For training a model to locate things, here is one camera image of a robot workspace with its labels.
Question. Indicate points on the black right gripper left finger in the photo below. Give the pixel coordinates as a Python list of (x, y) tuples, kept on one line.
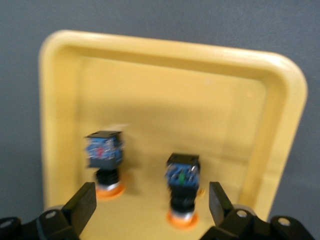
[(77, 212)]

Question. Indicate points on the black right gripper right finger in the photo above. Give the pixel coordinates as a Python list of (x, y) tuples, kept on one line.
[(223, 215)]

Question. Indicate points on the yellow push button green-marked block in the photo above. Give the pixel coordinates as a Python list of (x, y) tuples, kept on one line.
[(182, 175)]

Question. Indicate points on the yellow push button red-marked block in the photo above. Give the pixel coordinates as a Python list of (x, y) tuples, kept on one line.
[(103, 152)]

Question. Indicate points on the yellow plastic tray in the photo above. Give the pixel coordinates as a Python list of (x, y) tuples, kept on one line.
[(162, 100)]

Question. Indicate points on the dark grey table mat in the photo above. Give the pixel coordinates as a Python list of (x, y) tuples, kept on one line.
[(150, 15)]

